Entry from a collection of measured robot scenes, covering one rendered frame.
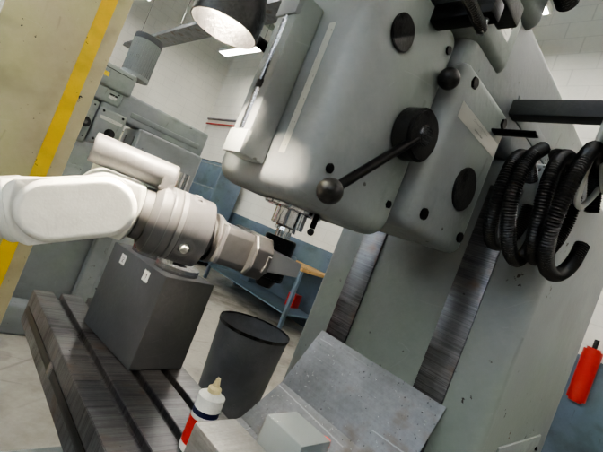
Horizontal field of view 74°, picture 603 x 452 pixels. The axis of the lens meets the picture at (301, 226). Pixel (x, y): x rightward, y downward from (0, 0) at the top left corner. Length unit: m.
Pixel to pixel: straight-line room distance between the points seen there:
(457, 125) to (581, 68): 5.00
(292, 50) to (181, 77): 9.86
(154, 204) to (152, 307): 0.34
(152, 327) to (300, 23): 0.58
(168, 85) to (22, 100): 8.17
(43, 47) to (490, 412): 2.08
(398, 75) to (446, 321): 0.47
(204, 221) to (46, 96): 1.74
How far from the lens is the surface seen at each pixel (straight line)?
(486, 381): 0.79
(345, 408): 0.86
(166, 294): 0.79
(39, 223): 0.46
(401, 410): 0.83
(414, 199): 0.59
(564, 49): 5.82
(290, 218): 0.55
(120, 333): 0.87
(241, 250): 0.51
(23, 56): 2.17
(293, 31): 0.53
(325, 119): 0.47
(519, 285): 0.78
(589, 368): 4.48
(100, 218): 0.46
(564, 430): 4.67
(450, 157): 0.63
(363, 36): 0.51
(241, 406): 2.61
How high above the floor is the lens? 1.28
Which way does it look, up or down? 1 degrees up
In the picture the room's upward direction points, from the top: 22 degrees clockwise
